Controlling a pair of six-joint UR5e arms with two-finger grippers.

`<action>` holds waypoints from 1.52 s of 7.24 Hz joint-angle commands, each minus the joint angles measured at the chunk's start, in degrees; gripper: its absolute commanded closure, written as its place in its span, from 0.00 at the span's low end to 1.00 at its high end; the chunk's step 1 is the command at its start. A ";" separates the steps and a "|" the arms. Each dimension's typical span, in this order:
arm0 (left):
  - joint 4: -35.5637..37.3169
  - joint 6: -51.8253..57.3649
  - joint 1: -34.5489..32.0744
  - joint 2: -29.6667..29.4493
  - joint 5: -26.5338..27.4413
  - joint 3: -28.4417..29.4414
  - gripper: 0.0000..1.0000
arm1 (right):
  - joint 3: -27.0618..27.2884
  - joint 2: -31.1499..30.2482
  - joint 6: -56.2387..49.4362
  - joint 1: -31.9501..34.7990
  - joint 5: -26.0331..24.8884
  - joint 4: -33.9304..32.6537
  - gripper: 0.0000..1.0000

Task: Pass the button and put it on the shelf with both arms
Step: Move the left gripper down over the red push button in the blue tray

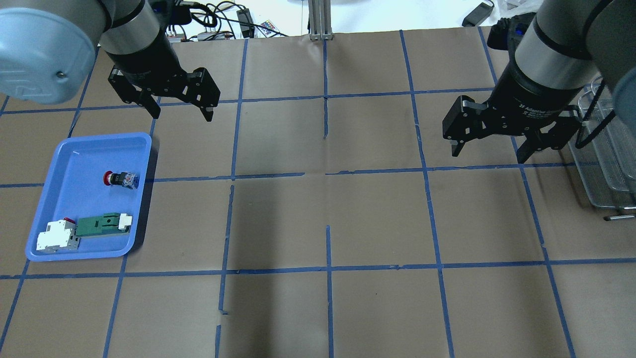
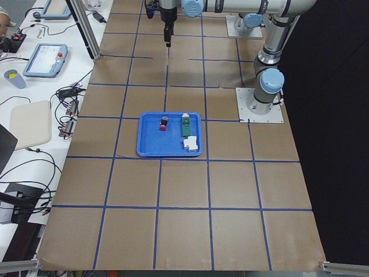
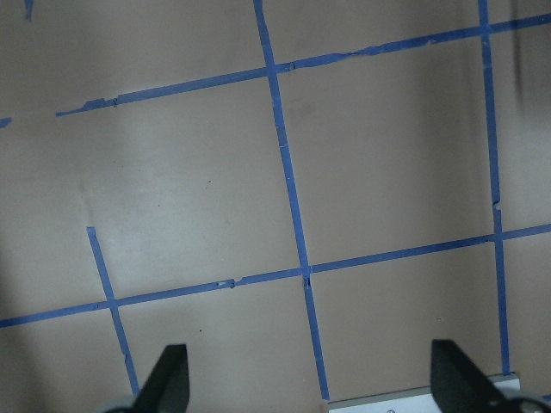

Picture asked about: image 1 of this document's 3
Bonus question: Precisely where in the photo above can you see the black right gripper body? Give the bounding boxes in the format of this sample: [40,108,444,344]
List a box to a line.
[482,70,578,136]

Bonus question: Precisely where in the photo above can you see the silver wire mesh shelf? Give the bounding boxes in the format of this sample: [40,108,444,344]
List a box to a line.
[569,75,636,221]

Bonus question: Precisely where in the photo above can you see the blue plastic tray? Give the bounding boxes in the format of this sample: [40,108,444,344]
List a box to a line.
[24,132,153,262]

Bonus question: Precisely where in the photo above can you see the red emergency stop button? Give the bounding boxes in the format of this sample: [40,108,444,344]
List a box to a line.
[102,171,139,190]

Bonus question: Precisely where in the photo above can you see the colourful remote control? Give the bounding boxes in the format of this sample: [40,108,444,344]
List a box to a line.
[258,20,279,37]

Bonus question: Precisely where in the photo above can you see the white circuit breaker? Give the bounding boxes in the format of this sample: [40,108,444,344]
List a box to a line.
[36,218,81,254]

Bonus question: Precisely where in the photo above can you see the black power adapter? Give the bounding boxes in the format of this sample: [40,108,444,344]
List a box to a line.
[461,0,495,27]

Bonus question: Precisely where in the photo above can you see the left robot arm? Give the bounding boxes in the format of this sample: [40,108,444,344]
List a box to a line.
[0,0,221,122]

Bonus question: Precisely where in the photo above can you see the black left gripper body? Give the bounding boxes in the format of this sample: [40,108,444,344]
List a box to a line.
[108,34,188,103]

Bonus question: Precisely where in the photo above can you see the green terminal block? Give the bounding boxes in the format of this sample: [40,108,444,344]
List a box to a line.
[75,212,133,238]

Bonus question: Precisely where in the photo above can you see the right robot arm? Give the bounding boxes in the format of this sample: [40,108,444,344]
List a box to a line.
[442,0,636,164]

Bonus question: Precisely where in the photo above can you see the aluminium frame post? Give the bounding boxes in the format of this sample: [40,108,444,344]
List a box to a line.
[308,0,333,42]

